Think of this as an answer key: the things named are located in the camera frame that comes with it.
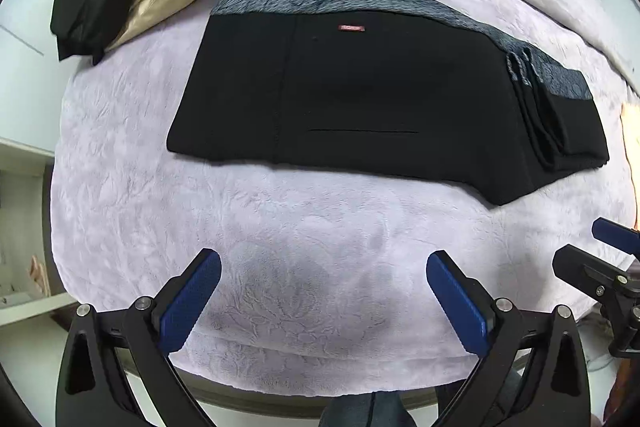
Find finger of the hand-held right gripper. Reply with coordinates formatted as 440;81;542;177
591;217;640;254
552;244;640;359

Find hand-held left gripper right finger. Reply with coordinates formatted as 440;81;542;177
426;250;594;427

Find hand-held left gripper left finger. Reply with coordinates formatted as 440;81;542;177
55;248;222;427

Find black pants with patterned trim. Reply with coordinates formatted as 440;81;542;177
166;0;610;206

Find person's right forearm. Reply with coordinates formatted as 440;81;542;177
601;354;640;427

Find lavender plush blanket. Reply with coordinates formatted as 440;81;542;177
49;0;640;398

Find person's blue jeans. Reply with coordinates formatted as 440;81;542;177
317;379;521;427

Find white shelf unit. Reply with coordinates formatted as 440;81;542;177
0;137;76;325

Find white wardrobe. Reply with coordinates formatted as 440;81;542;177
0;0;81;155

